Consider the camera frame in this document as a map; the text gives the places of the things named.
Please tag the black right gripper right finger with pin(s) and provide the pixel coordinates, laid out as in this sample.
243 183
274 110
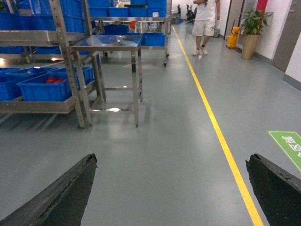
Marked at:
277 191

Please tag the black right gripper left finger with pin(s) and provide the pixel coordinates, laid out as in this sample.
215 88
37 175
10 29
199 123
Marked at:
62 203

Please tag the steel shelf rack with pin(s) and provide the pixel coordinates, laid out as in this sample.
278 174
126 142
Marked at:
84 74

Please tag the blue bin with red contents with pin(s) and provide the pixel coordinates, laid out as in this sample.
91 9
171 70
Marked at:
36 89

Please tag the green floor sign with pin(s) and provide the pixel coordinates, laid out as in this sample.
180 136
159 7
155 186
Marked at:
290 143

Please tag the red bubble wrap bags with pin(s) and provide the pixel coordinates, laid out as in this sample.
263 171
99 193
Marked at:
53 80

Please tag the steel table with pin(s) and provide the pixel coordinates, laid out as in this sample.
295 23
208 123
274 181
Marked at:
87 50

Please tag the yellow mop bucket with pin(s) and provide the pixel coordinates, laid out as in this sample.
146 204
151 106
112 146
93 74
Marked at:
232 39

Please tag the plant in gold pot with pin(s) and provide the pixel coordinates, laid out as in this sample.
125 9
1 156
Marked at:
251 28

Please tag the person in white clothes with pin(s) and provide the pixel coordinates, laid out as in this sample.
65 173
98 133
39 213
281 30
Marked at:
208 11

